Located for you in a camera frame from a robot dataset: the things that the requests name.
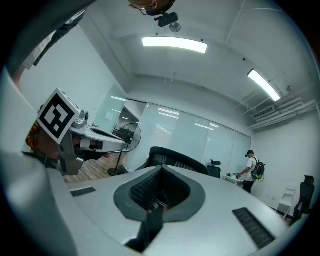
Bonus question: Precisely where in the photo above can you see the black standing fan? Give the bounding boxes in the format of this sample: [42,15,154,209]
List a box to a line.
[107,122,143,177]

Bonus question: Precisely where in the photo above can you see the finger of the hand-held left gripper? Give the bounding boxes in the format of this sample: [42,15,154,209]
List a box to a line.
[74,129,127,153]
[86,125,119,138]

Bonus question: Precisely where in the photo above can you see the black office chair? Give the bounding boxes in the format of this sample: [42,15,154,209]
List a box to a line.
[290,175,316,226]
[206,159,222,179]

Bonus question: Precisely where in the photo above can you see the black head-worn camera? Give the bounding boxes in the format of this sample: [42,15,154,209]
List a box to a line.
[153,12,179,28]

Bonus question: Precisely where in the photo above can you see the white ceiling pipes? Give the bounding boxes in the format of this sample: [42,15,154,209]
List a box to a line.
[248,99,320,131]

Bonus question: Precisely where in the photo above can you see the person's left hand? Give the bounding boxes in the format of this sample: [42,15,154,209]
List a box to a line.
[37,130,62,161]

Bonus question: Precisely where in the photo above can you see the white folding stool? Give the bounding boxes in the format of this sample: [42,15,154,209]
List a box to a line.
[275,186,298,221]

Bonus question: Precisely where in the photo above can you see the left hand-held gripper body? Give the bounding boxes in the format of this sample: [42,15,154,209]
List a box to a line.
[36,87,90,176]

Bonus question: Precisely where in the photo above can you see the long ceiling light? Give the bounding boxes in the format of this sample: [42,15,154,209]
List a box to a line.
[141,36,209,54]
[247,68,282,102]

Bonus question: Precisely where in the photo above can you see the wooden bead bracelet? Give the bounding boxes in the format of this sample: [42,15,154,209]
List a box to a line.
[25,120,42,154]

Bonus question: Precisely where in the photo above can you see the black mesh chair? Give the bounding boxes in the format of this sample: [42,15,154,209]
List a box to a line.
[135,146,210,176]

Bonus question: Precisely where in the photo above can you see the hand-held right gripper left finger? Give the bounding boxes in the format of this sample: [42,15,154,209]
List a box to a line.
[63,164,163,256]

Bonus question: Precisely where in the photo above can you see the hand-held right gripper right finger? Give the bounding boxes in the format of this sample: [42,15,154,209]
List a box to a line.
[147,164,292,256]

